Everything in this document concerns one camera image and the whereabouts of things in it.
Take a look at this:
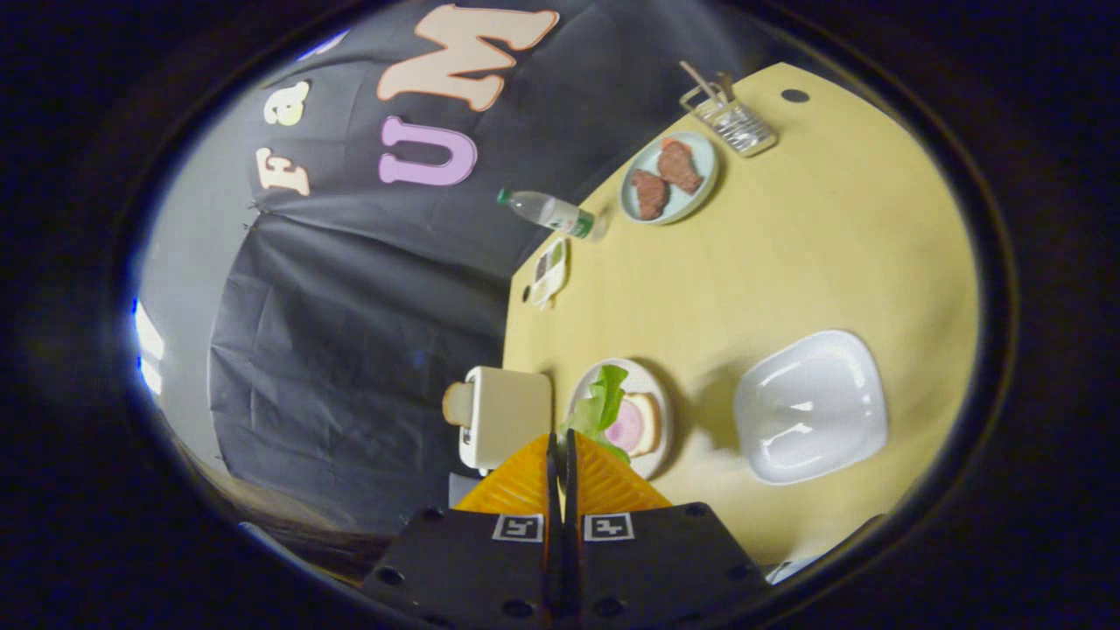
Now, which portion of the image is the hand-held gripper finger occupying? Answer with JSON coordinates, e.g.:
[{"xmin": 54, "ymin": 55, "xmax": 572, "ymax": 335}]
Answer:
[
  {"xmin": 360, "ymin": 432, "xmax": 561, "ymax": 627},
  {"xmin": 564, "ymin": 429, "xmax": 775, "ymax": 627}
]

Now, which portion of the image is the white divided bean tray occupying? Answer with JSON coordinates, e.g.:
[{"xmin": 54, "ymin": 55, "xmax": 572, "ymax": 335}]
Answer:
[{"xmin": 529, "ymin": 238, "xmax": 571, "ymax": 311}]

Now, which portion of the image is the pale blue meat plate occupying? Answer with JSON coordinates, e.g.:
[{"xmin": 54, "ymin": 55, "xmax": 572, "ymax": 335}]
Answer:
[{"xmin": 619, "ymin": 131, "xmax": 720, "ymax": 226}]

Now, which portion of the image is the square white plate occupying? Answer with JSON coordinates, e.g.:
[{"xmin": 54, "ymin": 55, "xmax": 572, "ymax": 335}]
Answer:
[{"xmin": 733, "ymin": 330, "xmax": 890, "ymax": 486}]

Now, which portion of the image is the clear green-capped water bottle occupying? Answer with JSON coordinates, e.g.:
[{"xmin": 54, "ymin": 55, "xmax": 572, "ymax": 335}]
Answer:
[{"xmin": 497, "ymin": 186, "xmax": 609, "ymax": 243}]

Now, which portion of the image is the wooden stick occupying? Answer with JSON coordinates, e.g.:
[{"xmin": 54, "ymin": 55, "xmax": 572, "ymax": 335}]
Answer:
[{"xmin": 681, "ymin": 60, "xmax": 718, "ymax": 102}]

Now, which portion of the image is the bread slice under ham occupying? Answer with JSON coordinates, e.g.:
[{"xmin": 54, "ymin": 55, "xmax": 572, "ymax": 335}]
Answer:
[{"xmin": 612, "ymin": 393, "xmax": 662, "ymax": 458}]

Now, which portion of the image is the brown meat piece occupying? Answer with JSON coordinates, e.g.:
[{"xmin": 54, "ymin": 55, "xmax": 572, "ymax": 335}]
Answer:
[{"xmin": 631, "ymin": 170, "xmax": 670, "ymax": 221}]

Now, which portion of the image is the pink ham slice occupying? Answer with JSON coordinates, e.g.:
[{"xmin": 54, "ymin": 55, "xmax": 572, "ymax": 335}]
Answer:
[{"xmin": 605, "ymin": 398, "xmax": 646, "ymax": 449}]

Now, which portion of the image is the clear glass utensil holder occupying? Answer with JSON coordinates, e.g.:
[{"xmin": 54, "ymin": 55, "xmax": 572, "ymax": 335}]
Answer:
[{"xmin": 680, "ymin": 74, "xmax": 778, "ymax": 158}]

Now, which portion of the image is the brown meat piece red-tipped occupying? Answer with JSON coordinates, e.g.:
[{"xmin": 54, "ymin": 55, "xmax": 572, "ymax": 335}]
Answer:
[{"xmin": 657, "ymin": 137, "xmax": 705, "ymax": 195}]

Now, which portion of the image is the black backdrop cloth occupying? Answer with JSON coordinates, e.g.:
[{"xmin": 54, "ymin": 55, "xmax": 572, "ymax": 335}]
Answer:
[{"xmin": 210, "ymin": 0, "xmax": 771, "ymax": 535}]

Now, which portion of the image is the green lettuce leaf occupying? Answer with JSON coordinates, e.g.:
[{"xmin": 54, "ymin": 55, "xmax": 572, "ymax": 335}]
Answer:
[{"xmin": 560, "ymin": 365, "xmax": 633, "ymax": 465}]

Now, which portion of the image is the white toaster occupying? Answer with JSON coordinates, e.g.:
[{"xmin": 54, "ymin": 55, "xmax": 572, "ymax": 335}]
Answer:
[{"xmin": 458, "ymin": 366, "xmax": 554, "ymax": 473}]

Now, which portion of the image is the toasted bread slice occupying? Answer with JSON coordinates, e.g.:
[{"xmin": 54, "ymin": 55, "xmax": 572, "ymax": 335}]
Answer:
[{"xmin": 442, "ymin": 381, "xmax": 475, "ymax": 428}]

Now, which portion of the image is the round white sandwich plate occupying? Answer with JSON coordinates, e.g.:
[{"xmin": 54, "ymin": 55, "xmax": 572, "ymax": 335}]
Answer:
[{"xmin": 564, "ymin": 357, "xmax": 673, "ymax": 480}]

